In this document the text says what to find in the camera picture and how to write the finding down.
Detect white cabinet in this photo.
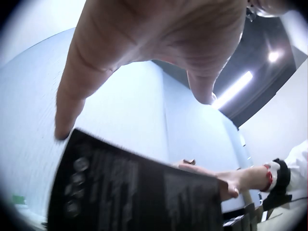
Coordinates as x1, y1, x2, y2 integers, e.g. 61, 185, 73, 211
149, 60, 264, 214

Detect person's left fingers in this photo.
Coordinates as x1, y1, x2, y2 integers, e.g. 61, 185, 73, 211
55, 31, 113, 140

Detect long ceiling strip light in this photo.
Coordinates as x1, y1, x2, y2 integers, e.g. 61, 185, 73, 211
211, 71, 253, 107

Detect person's left thumb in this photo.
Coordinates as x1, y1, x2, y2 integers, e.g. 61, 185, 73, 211
186, 63, 218, 105

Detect stack of black boxes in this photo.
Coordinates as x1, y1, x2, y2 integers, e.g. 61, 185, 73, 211
221, 203, 264, 231

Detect black printed box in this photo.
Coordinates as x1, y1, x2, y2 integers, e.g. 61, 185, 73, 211
47, 129, 229, 231

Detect person's right thumb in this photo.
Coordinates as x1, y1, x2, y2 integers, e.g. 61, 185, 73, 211
220, 184, 240, 200

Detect round ceiling spot lamp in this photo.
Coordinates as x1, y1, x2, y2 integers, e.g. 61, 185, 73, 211
268, 50, 281, 63

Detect person's left hand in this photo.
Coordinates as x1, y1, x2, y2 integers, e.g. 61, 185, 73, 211
55, 0, 249, 140

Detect person's right fingers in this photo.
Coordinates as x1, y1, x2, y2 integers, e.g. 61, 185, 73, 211
172, 159, 196, 170

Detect black wrist band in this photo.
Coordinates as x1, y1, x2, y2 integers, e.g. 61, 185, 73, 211
262, 158, 293, 210

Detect person's right hand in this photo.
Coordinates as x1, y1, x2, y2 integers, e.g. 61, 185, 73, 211
172, 159, 271, 200

